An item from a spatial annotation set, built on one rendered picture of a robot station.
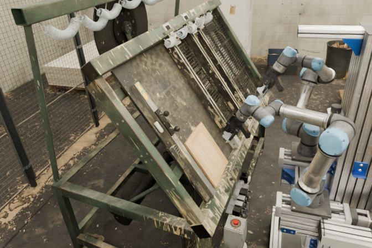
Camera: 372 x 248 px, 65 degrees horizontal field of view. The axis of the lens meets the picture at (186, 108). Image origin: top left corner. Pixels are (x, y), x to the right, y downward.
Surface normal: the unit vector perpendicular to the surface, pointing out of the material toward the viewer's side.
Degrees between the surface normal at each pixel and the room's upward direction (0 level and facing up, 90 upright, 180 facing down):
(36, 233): 0
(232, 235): 90
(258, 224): 0
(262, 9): 90
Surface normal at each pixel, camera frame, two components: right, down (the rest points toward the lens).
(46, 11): 0.91, 0.15
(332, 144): -0.66, 0.28
